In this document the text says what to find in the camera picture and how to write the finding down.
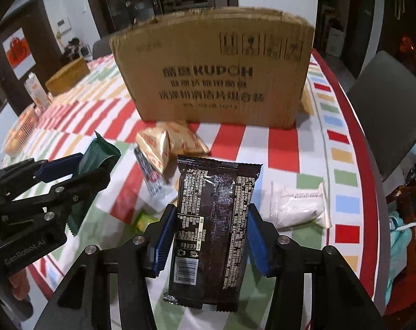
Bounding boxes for beige snack packet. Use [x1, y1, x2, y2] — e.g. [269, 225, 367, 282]
[167, 121, 210, 156]
[135, 127, 171, 176]

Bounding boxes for yellow-green snack packet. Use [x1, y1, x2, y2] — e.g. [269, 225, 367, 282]
[132, 211, 160, 234]

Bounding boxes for grey dining chair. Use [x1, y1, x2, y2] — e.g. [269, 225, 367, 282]
[92, 36, 114, 59]
[345, 51, 416, 182]

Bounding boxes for dark wooden cabinet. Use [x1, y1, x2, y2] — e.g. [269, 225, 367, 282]
[345, 0, 416, 76]

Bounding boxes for plush toys on stool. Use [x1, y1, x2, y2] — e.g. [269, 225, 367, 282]
[64, 38, 92, 64]

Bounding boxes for grey packet with red label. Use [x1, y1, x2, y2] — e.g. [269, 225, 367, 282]
[134, 147, 167, 196]

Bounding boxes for brown cardboard box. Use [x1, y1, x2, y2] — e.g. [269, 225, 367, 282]
[109, 6, 315, 130]

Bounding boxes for sliding glass door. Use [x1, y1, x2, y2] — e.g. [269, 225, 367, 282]
[82, 0, 238, 37]

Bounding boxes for woven wicker box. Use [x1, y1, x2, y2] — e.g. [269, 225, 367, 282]
[45, 58, 91, 96]

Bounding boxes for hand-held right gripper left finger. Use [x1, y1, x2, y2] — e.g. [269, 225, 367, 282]
[33, 203, 178, 330]

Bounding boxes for basket of oranges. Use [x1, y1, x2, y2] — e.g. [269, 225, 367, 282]
[4, 105, 40, 155]

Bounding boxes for white snack packet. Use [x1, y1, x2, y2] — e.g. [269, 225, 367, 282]
[270, 180, 333, 229]

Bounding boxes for red foil balloons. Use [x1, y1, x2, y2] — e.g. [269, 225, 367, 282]
[400, 36, 416, 76]

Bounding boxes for orange juice carton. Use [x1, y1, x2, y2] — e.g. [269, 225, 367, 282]
[23, 72, 52, 108]

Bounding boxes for teal cloth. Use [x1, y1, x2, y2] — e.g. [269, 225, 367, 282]
[385, 213, 415, 305]

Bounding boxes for person's left hand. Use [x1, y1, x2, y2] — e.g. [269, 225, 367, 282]
[9, 270, 35, 301]

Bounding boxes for dark brown snack packet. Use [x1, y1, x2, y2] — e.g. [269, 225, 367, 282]
[163, 155, 264, 313]

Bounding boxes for dark wooden door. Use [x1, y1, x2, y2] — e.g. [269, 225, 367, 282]
[0, 0, 62, 88]

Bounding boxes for dark green snack packet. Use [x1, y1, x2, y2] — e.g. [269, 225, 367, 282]
[66, 131, 122, 238]

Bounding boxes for red and white door poster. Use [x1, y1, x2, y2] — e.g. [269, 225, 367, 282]
[2, 27, 35, 78]

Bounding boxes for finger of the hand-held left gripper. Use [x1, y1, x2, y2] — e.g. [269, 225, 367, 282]
[0, 153, 88, 189]
[5, 168, 112, 226]

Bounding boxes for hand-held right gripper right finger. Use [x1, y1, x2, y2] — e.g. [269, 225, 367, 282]
[246, 203, 384, 330]

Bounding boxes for white box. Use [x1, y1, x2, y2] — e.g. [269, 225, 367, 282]
[326, 27, 345, 57]

